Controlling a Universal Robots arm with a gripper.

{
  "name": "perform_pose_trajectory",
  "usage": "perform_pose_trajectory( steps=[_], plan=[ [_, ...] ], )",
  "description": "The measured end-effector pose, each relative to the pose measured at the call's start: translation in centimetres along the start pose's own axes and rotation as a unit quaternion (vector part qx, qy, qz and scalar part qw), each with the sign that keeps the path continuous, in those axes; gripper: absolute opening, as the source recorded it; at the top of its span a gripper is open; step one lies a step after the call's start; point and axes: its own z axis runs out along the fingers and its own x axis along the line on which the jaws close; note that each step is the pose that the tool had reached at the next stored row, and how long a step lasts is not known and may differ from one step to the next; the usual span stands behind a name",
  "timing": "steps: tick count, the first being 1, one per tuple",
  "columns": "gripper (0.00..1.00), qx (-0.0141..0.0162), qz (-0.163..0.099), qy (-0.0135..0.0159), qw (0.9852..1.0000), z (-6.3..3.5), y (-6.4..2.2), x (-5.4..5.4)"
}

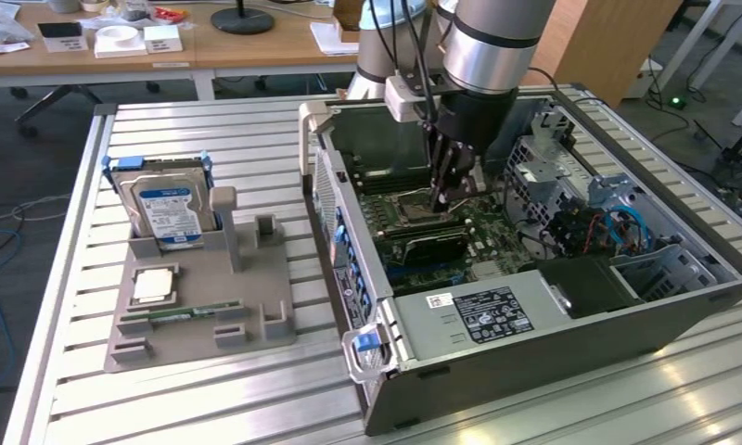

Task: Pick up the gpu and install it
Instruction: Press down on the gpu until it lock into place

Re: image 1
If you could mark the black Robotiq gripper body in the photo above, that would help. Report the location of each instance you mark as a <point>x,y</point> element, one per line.
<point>476,120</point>

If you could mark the black Nvidia graphics card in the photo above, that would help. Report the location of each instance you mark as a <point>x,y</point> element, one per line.
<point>432,250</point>

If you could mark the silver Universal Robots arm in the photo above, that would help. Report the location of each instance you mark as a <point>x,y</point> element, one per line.
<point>488,55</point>

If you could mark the black RAM slot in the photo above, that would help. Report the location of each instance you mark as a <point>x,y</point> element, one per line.
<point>399,181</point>
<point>399,176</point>
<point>399,186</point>

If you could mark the CPU socket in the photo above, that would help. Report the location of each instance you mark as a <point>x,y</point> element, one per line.
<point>411,208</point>

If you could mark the green motherboard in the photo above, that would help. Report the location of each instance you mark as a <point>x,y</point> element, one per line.
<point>501,232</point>

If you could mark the perforated silver disk bay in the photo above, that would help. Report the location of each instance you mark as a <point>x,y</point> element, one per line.
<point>545,194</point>

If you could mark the stack of white papers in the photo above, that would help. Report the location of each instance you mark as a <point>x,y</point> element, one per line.
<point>334,41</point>

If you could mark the grey power supply unit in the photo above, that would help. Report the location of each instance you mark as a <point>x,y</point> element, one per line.
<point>488,315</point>

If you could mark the brown cardboard box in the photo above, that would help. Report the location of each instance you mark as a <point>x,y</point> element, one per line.
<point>346,14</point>

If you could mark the black device with green light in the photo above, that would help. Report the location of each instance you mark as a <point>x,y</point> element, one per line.
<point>675,101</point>

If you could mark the black round lamp base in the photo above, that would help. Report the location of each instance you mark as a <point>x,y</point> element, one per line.
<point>241,22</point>

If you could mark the grey open PC case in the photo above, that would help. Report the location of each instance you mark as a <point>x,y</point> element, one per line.
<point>531,394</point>

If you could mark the green RAM stick bare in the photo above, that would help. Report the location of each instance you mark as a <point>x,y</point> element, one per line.
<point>195,310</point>

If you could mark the silver CPU chip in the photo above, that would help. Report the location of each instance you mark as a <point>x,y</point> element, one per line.
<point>155,285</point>

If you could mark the grey printed parts rack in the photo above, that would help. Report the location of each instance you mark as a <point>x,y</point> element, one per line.
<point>204,338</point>

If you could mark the white cube box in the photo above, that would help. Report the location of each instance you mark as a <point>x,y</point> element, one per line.
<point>161,39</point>

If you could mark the small red item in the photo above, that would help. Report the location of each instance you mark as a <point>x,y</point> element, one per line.
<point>167,16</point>

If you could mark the flat white box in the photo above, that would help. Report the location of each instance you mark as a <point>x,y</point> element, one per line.
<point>120,51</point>

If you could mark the dark bundle on desk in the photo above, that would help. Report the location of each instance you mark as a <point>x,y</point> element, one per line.
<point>135,11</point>

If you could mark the white tape roll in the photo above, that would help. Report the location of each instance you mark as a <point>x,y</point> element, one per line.
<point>117,34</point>

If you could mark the black office chair base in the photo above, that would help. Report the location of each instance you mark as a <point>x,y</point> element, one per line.
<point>52,98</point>

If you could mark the wooden desk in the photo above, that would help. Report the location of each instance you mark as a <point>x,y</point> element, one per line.
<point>54,65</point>

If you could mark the beige tape roll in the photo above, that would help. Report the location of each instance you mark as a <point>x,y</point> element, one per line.
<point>93,4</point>

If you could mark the white box with black top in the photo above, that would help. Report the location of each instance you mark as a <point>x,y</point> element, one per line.
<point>62,37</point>

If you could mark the grey cup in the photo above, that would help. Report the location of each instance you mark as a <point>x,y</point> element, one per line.
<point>64,5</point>

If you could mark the white paper label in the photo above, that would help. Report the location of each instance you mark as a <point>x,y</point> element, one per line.
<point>6,47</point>

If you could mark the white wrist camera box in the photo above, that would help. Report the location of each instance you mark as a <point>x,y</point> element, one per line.
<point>404,99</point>

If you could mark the hard disk with blue bracket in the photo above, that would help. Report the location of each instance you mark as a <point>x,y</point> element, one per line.
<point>163,208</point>

